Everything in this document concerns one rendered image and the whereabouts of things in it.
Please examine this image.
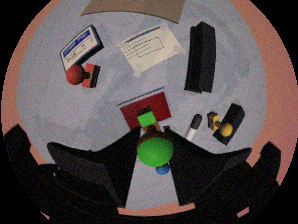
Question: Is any cream inspection card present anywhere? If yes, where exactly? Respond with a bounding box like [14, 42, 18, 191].
[114, 20, 186, 77]

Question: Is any red rubber stamp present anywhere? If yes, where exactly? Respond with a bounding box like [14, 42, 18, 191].
[67, 63, 101, 88]

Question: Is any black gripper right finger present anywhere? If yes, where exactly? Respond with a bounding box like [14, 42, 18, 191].
[164, 128, 253, 206]

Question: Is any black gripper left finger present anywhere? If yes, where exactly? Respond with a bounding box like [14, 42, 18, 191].
[47, 125, 141, 208]

